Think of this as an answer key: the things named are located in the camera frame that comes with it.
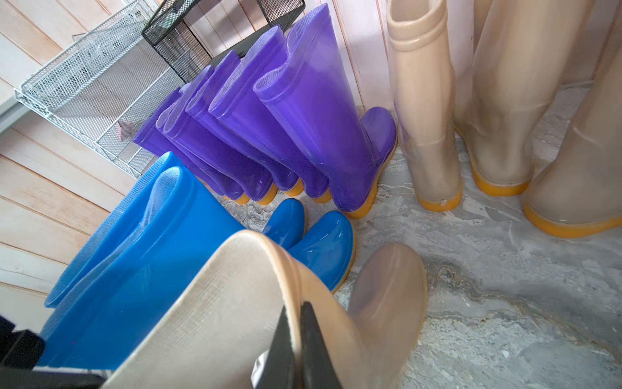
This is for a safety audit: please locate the pink eraser block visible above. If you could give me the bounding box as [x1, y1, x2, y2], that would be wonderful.
[113, 121, 135, 142]

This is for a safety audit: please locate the blue rain boot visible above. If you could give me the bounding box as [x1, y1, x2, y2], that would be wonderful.
[36, 164, 356, 371]
[45, 152, 307, 308]

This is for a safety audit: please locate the blue rain boot front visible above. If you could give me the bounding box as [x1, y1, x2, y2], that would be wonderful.
[36, 164, 356, 371]

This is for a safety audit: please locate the beige rain boot small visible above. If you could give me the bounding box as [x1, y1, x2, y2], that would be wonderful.
[105, 230, 428, 388]

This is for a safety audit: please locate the purple rain boot back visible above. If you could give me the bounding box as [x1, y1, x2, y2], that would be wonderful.
[254, 4, 397, 219]

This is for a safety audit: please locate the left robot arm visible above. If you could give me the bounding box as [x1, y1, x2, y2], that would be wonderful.
[1, 317, 105, 388]

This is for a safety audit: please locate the black mesh wall basket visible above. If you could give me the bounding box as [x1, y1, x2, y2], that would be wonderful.
[142, 1, 306, 82]

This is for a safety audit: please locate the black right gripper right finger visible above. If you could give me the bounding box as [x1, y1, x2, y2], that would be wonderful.
[301, 301, 342, 389]

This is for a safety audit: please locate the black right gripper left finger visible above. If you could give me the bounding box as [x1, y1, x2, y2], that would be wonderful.
[255, 307, 296, 389]

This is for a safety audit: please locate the white wire wall shelf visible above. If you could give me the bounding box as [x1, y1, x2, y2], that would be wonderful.
[15, 1, 184, 178]

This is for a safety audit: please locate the beige rain boot large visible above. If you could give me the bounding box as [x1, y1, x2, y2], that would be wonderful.
[386, 1, 462, 212]

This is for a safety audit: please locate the purple rain boot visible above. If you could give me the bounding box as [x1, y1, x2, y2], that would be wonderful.
[186, 51, 304, 197]
[133, 88, 249, 204]
[254, 4, 397, 219]
[156, 83, 249, 197]
[161, 66, 277, 205]
[208, 26, 331, 204]

